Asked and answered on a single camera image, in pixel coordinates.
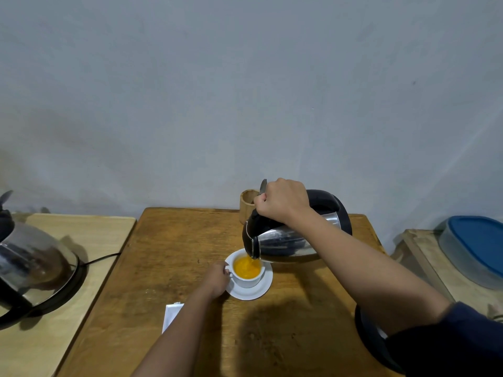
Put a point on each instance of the clear container blue lid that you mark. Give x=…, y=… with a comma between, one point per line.
x=473, y=251

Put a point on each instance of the dark blue sleeve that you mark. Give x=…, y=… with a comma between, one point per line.
x=452, y=341

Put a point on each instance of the white teacup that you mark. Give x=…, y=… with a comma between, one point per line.
x=246, y=270

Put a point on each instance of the orange tea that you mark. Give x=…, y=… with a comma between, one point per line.
x=246, y=267

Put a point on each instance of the person's right hand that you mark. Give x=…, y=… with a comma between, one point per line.
x=283, y=200

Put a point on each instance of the white saucer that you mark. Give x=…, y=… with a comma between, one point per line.
x=251, y=288

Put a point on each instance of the person's left forearm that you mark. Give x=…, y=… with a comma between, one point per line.
x=177, y=337

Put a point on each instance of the person's left fingers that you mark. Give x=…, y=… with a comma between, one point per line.
x=226, y=268

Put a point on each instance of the black kettle base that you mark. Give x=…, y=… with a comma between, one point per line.
x=373, y=341

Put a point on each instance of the white paper packet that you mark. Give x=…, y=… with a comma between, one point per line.
x=171, y=314

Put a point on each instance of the person's left hand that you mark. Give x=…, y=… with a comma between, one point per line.
x=214, y=279

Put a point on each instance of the wooden stool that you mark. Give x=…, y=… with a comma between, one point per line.
x=444, y=270

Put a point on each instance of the light wooden side table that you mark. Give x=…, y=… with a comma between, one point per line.
x=47, y=310

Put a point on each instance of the steel electric kettle on base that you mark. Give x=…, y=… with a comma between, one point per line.
x=31, y=266

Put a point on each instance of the wooden cup holder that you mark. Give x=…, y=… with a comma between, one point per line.
x=247, y=204

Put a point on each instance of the person's right fingers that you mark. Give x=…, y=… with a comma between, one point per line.
x=262, y=200

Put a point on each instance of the person's right forearm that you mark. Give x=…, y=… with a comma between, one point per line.
x=365, y=270

